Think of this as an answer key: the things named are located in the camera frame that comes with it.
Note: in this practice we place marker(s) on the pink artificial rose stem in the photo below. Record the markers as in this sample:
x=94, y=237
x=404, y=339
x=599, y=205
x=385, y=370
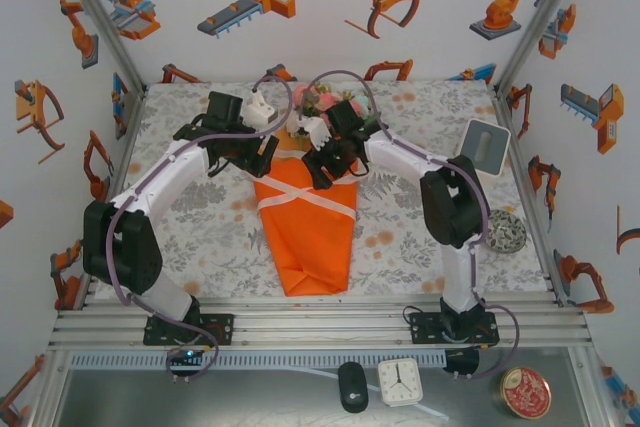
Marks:
x=327, y=99

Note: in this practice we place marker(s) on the white artificial flower stem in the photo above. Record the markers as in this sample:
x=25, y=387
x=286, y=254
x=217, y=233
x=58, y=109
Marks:
x=292, y=122

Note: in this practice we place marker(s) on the cream ribbon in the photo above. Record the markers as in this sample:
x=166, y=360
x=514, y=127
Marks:
x=290, y=192

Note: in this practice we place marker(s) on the orange wrapping paper sheet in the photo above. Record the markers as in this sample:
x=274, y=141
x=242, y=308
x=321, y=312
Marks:
x=310, y=247

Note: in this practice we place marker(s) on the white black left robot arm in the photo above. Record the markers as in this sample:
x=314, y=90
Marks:
x=150, y=182

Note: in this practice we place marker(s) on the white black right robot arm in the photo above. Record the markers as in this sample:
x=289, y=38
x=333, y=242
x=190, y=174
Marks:
x=460, y=272

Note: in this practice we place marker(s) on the grey floral tablecloth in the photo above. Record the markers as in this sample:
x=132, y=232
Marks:
x=210, y=247

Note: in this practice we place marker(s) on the white grey tissue box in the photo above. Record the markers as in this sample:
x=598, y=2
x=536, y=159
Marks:
x=485, y=144

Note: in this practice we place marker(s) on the leaf patterned round bowl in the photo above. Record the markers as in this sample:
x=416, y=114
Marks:
x=507, y=232

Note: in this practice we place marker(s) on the small green lit control board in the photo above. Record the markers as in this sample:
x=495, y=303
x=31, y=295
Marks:
x=187, y=354

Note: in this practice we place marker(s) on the black computer mouse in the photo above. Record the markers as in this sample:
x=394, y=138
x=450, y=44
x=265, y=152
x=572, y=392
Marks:
x=353, y=387

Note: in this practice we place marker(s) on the white square alarm clock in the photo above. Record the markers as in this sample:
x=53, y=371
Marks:
x=400, y=382

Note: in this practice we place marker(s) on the red gold round tin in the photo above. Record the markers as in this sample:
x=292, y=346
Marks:
x=525, y=392

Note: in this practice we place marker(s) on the aluminium side rail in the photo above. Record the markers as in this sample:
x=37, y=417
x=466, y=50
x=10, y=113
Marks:
x=125, y=157
x=528, y=197

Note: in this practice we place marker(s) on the aluminium table rail frame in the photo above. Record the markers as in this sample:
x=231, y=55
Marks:
x=320, y=327

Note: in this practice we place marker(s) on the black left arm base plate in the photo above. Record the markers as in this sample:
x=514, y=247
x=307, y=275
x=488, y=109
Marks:
x=222, y=329

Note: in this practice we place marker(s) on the aluminium corner post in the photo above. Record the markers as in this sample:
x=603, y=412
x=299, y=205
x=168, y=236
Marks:
x=95, y=12
x=540, y=12

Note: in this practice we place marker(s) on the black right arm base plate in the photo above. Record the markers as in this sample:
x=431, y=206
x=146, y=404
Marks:
x=420, y=329

